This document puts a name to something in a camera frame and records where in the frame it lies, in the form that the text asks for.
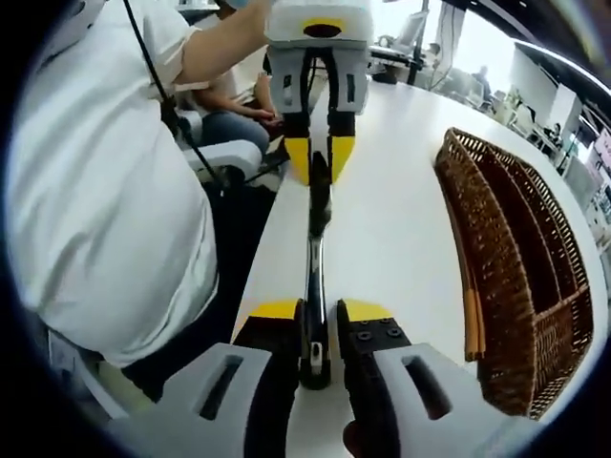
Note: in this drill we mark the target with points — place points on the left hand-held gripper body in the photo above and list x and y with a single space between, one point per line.
286 24

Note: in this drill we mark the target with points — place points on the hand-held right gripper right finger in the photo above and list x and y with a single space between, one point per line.
377 343

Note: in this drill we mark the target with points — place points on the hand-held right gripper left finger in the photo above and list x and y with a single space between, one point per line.
267 353

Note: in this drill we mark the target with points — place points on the steel knife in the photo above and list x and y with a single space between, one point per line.
316 296

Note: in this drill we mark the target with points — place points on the brown wicker storage tray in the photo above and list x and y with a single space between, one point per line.
496 286

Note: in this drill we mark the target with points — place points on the person's right hand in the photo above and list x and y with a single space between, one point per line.
352 441

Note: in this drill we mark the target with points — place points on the white office chair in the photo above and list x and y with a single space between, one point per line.
229 155

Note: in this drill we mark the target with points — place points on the person's dark trousers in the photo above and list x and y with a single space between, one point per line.
229 267

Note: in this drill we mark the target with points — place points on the wooden chopstick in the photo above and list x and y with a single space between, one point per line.
471 324
481 329

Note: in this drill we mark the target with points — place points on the black stand pole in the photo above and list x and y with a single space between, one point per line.
419 43

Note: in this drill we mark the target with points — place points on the person's white shirt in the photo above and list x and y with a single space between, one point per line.
95 191

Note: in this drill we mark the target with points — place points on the pink hanging sign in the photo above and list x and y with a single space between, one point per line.
602 151

